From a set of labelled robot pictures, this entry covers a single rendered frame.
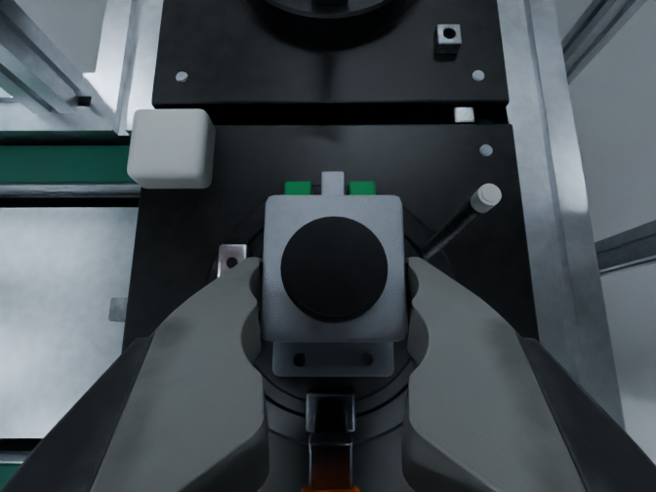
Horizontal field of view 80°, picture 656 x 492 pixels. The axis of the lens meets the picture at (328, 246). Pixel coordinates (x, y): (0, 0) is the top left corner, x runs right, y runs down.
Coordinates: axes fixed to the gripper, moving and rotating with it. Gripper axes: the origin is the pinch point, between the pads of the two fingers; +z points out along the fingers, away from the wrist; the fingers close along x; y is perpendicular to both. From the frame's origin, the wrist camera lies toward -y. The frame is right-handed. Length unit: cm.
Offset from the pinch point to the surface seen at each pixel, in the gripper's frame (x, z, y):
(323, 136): -0.5, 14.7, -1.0
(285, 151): -3.0, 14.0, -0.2
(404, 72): 4.9, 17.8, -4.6
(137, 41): -14.1, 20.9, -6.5
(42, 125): -19.9, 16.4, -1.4
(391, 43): 4.2, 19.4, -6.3
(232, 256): -5.1, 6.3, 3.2
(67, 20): -27.5, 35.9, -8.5
